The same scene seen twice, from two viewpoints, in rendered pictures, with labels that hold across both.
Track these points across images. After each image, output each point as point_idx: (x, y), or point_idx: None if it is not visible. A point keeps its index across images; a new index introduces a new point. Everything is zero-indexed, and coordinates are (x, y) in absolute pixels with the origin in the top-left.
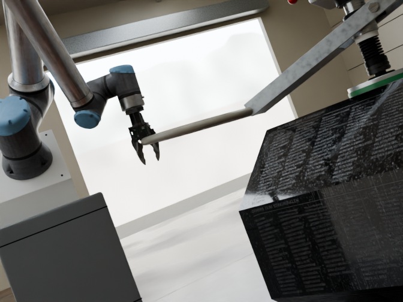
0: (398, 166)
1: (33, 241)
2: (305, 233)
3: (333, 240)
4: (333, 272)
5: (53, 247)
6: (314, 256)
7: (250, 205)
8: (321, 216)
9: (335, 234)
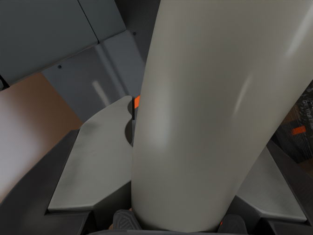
0: None
1: None
2: (293, 141)
3: (295, 157)
4: (277, 131)
5: None
6: (280, 127)
7: (300, 97)
8: (309, 171)
9: (300, 163)
